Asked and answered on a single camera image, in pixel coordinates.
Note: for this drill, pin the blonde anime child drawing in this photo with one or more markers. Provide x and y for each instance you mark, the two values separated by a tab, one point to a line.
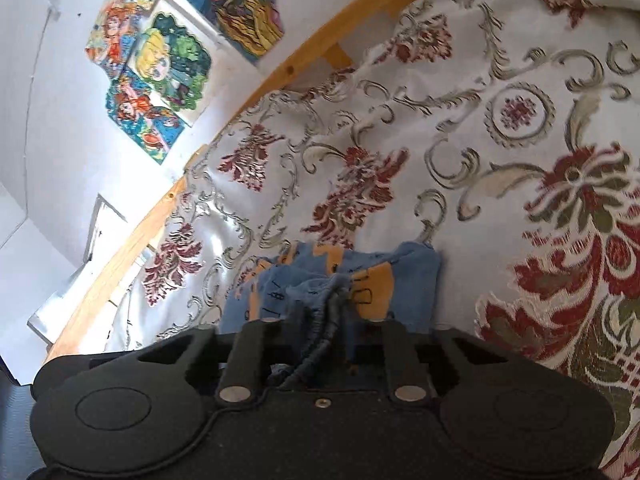
180	64

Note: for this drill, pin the starry swirl painting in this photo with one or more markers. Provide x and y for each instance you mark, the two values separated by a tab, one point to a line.
252	27

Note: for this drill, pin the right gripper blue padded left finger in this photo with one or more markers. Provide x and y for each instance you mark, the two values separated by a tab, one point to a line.
264	354

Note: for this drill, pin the blue pants with orange vehicles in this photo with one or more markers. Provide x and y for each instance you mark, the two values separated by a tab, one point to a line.
400	284

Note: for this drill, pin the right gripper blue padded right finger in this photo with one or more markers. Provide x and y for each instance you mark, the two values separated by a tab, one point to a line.
381	357

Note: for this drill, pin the floral white bedspread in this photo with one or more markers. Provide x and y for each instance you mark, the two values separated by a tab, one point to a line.
503	133

